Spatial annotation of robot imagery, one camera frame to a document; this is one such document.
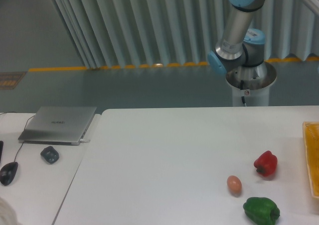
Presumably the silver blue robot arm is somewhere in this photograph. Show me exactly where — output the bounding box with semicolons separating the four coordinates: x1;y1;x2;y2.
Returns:
207;0;319;75

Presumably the green bell pepper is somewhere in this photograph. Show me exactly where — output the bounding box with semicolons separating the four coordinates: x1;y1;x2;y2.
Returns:
243;197;280;225

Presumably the black power adapter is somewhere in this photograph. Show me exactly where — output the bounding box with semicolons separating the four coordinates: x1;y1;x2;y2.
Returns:
40;146;59;164

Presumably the corrugated grey curtain partition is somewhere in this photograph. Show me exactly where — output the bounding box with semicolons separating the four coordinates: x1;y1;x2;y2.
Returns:
53;0;319;68

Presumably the silver closed laptop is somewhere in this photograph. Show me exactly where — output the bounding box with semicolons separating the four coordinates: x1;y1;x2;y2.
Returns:
18;107;96;145

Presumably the black mouse cable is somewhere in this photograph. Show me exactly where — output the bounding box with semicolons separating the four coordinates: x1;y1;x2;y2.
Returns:
0;112;37;165

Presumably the red bell pepper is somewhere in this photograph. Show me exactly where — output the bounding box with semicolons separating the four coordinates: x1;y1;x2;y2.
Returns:
253;150;278;177

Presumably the brown egg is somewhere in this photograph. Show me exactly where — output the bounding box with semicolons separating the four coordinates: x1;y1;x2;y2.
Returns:
227;175;242;194

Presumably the white object bottom left corner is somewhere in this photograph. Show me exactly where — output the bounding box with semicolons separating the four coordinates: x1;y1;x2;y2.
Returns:
0;198;18;225

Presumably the black device at left edge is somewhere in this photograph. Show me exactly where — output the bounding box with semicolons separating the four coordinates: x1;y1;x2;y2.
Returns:
0;141;4;163

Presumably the yellow woven basket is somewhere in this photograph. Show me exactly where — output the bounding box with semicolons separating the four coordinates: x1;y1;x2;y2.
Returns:
303;121;319;199

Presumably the black computer mouse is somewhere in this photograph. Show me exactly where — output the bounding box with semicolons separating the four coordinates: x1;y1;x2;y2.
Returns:
0;161;18;186

